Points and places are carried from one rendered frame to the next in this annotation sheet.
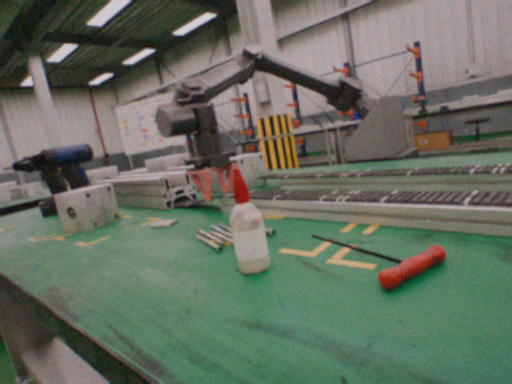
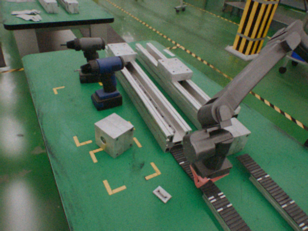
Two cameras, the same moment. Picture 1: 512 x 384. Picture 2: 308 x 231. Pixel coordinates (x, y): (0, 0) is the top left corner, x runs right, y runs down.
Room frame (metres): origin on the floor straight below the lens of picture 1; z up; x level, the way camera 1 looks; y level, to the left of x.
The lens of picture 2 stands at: (0.27, 0.17, 1.39)
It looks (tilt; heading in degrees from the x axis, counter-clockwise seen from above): 37 degrees down; 13
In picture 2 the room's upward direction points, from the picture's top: 6 degrees clockwise
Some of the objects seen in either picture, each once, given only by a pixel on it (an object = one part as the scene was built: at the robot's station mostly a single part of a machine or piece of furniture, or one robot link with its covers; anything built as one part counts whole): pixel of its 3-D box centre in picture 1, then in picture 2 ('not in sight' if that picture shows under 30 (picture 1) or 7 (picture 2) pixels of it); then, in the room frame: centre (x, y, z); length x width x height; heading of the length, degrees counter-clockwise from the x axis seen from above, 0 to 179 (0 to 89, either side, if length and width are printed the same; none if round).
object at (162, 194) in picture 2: (164, 223); (161, 194); (0.67, 0.20, 0.78); 0.05 x 0.03 x 0.01; 64
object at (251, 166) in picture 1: (246, 171); (230, 136); (0.97, 0.02, 0.83); 0.12 x 0.09 x 0.10; 131
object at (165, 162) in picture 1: (168, 165); (173, 71); (1.30, 0.32, 0.87); 0.16 x 0.11 x 0.07; 41
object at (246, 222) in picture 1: (246, 219); not in sight; (0.37, 0.02, 0.84); 0.04 x 0.04 x 0.12
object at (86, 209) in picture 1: (92, 206); (116, 133); (0.82, 0.41, 0.83); 0.11 x 0.10 x 0.10; 156
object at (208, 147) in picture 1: (208, 147); (213, 158); (0.74, 0.09, 0.92); 0.10 x 0.07 x 0.07; 131
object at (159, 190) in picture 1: (123, 189); (137, 85); (1.17, 0.46, 0.82); 0.80 x 0.10 x 0.09; 41
